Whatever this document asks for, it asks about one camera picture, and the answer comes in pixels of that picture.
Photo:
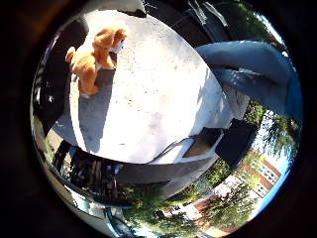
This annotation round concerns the red brick building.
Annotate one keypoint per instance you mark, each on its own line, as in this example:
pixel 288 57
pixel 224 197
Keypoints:
pixel 267 175

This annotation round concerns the black controller box with tag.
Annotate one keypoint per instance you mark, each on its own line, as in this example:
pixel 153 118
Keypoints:
pixel 95 172

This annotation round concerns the black square case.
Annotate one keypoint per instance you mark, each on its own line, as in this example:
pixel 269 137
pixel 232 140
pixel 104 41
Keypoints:
pixel 236 142

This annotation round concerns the orange plush dog toy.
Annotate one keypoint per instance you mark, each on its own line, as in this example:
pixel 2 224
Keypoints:
pixel 85 66

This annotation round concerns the person in blue jeans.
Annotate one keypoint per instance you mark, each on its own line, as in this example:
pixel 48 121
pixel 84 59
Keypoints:
pixel 257 66

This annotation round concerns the black plastic slatted basket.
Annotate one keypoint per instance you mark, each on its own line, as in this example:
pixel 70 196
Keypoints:
pixel 49 92

